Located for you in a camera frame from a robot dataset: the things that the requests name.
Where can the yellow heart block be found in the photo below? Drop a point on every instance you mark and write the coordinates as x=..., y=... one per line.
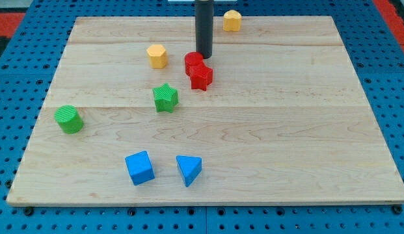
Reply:
x=232, y=21

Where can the green star block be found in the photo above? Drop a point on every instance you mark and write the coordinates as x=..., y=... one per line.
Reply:
x=165, y=98

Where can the red star block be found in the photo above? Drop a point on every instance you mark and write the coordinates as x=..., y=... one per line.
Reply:
x=201, y=76

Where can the blue triangle block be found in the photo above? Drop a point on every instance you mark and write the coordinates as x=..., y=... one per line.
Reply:
x=189, y=168

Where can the red cylinder block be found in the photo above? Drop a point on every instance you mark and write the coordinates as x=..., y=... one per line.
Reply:
x=192, y=59

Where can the yellow hexagon block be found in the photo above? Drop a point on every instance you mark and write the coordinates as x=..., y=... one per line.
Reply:
x=157, y=56

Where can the wooden board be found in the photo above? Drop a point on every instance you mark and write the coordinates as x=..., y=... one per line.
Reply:
x=284, y=122

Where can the blue cube block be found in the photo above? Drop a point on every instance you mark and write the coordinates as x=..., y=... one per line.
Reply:
x=140, y=168

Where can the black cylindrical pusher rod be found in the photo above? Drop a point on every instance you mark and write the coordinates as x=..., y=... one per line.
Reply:
x=204, y=12

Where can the green cylinder block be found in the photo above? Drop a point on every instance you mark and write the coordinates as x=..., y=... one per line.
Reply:
x=68, y=119

